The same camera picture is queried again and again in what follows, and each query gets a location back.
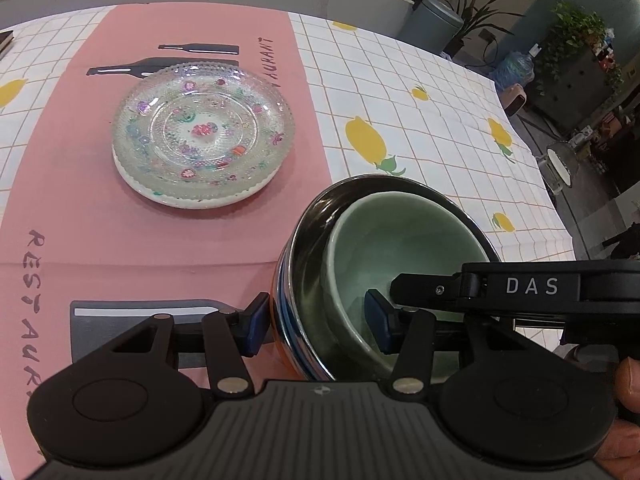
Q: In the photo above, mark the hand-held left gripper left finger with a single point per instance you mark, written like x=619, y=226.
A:
x=257, y=324

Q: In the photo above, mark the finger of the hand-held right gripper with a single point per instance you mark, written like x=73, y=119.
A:
x=425, y=290

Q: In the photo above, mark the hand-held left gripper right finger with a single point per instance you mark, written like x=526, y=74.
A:
x=381, y=321

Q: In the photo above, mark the shiny steel bowl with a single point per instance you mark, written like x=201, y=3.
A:
x=279, y=305

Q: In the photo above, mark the green ceramic bowl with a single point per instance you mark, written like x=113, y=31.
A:
x=400, y=240

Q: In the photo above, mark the white fruit painted plate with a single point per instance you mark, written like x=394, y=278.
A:
x=200, y=205

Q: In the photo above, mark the clear glass plate beaded rim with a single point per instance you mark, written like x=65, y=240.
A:
x=200, y=110

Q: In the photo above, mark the person's right hand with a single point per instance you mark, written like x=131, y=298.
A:
x=630, y=385

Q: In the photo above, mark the pink placemat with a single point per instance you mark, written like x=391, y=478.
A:
x=150, y=240

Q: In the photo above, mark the pink heater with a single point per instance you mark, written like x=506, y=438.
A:
x=517, y=100

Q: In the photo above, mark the white checked lemon tablecloth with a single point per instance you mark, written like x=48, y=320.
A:
x=425, y=85

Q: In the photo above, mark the blue water jug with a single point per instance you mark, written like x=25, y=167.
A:
x=515, y=70

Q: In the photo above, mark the long leaf potted plant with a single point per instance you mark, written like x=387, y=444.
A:
x=454, y=49

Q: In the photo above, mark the grey trash can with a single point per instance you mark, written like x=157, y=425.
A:
x=430, y=22

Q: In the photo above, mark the black notebook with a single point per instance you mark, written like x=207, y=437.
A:
x=5, y=42

